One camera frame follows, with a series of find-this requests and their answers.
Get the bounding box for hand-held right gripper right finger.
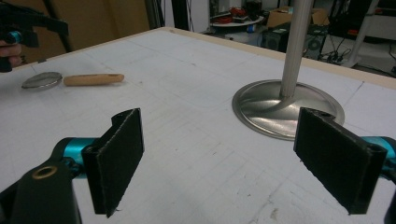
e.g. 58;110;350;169
293;106;396;216

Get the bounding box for black floor cables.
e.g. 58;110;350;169
318;36;354;64

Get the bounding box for white stand leg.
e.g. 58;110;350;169
341;0;381;68

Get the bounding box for brown cardboard box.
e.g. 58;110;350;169
265;6;331;30

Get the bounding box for dark metal pole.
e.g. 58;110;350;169
42;0;75;53

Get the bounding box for black computer tower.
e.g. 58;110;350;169
261;22;329;61

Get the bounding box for round white side table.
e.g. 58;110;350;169
209;15;265;30

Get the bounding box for red cable bundle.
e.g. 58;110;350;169
214;15;235;25

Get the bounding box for metal stand with round base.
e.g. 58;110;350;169
232;0;346;142

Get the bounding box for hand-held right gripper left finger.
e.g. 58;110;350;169
62;107;145;218

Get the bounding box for brown curtain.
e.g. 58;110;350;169
6;0;151;64

